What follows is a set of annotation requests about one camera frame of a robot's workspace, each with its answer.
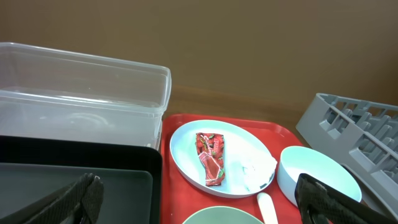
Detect green bowl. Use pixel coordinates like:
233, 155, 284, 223
183, 206, 262, 224

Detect red snack wrapper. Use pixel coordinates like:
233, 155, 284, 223
195, 133, 225, 187

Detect clear plastic waste bin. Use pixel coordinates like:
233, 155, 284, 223
1, 42, 172, 148

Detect grey dishwasher rack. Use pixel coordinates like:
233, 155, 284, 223
296, 93, 397, 218

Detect black waste tray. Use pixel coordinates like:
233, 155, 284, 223
1, 136, 162, 224

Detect white tissue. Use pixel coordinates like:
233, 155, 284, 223
241, 151, 277, 192

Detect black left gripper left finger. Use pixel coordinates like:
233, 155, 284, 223
1, 173, 104, 224

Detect light blue bowl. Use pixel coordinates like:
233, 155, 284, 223
277, 146, 362, 206

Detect light blue plate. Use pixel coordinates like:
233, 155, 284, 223
170, 119, 275, 198

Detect white plastic spoon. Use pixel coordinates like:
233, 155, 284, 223
257, 192, 278, 224

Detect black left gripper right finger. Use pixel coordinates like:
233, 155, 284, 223
295, 174, 397, 224

